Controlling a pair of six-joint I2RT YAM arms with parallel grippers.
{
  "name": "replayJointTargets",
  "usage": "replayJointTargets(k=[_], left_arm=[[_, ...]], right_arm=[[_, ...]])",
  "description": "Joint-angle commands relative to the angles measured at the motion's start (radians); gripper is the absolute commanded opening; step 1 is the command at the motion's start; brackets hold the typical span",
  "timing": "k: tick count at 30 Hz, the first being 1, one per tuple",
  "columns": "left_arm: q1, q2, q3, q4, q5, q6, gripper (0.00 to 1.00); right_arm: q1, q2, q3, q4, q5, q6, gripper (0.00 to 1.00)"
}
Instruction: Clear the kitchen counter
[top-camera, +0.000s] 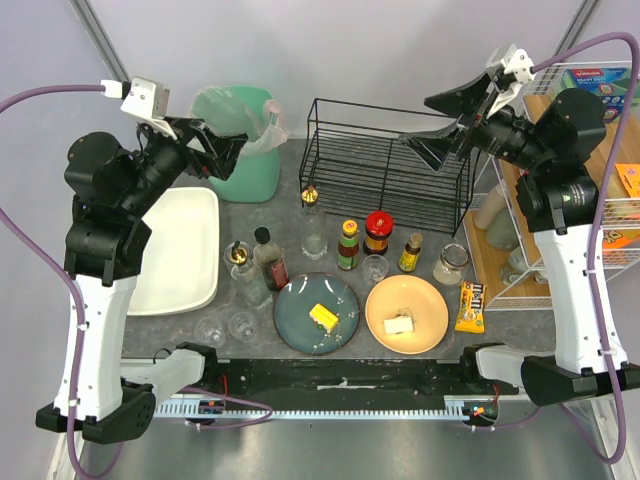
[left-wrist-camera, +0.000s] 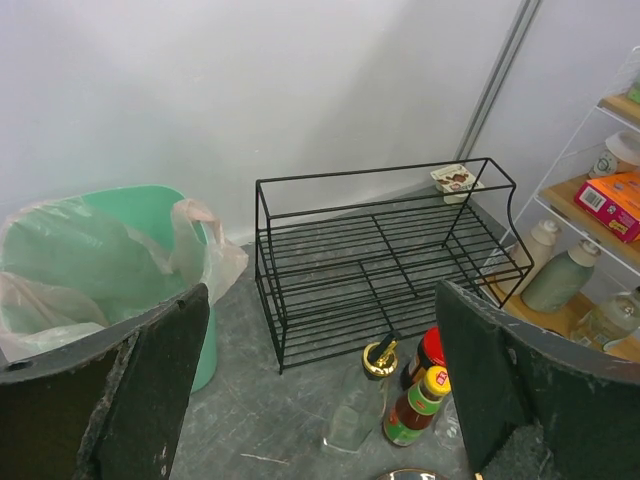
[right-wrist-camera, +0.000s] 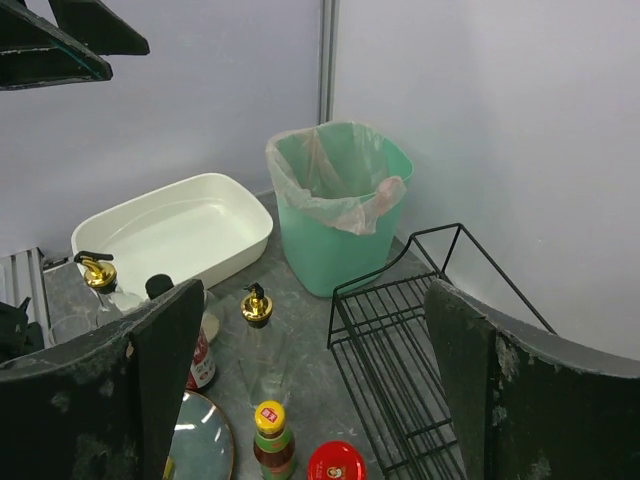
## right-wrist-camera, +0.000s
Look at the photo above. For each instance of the white rectangular basin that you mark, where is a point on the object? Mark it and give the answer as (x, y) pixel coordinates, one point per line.
(207, 227)

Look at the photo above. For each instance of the green trash bin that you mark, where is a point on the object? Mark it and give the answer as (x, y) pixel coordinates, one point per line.
(323, 257)

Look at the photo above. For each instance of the black wire rack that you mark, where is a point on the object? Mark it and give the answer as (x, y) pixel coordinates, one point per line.
(379, 339)

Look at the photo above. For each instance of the glass oil bottle gold spout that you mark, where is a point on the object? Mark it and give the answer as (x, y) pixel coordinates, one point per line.
(263, 349)

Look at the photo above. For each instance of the dark vinegar bottle black cap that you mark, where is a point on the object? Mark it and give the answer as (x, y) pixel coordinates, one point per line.
(202, 369)

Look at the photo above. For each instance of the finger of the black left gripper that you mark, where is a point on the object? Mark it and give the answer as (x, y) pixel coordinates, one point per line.
(95, 25)
(36, 53)

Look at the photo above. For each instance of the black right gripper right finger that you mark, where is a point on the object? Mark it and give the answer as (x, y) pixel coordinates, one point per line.
(528, 404)

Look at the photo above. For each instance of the blue ceramic plate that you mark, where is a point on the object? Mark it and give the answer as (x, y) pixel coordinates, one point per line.
(203, 446)

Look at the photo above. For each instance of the chili sauce jar red lid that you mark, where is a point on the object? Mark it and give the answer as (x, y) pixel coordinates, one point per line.
(336, 460)

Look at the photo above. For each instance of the clear pink bin liner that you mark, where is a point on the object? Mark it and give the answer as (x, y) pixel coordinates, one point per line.
(343, 174)

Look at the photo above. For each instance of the glass jar with white powder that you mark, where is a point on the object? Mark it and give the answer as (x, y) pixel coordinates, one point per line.
(213, 313)

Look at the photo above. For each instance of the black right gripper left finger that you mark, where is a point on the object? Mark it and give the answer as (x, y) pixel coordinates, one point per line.
(102, 405)

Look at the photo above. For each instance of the sauce bottle yellow cap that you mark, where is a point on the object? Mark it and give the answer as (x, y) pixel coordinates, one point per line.
(274, 444)

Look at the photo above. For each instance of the clear drinking glass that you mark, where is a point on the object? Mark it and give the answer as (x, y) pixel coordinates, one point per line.
(70, 327)

